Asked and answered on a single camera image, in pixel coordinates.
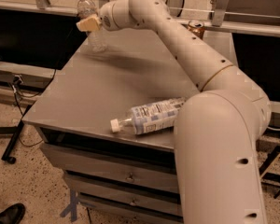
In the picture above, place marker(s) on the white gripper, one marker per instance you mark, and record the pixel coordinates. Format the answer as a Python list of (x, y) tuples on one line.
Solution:
[(105, 17)]

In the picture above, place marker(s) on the clear water bottle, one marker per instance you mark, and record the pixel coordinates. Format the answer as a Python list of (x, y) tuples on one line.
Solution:
[(96, 41)]

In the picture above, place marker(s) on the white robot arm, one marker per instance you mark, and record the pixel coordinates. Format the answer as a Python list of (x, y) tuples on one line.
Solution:
[(216, 130)]

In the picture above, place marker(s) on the blue label plastic bottle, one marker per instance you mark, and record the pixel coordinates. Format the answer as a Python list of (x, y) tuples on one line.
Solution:
[(149, 118)]

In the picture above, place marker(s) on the gold soda can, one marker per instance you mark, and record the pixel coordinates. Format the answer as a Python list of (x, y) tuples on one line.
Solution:
[(196, 27)]

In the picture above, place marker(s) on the grey drawer cabinet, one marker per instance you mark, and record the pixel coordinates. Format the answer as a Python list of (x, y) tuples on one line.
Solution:
[(124, 174)]

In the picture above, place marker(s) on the black table leg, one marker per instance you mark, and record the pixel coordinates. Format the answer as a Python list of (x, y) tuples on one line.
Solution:
[(15, 134)]

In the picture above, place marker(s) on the blue tape cross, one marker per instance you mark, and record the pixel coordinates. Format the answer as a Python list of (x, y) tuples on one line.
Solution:
[(71, 208)]

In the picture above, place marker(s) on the black shoe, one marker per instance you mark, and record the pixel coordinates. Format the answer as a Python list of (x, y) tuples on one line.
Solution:
[(13, 215)]

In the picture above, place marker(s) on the metal railing frame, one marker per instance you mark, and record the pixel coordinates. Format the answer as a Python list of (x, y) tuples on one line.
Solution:
[(193, 10)]

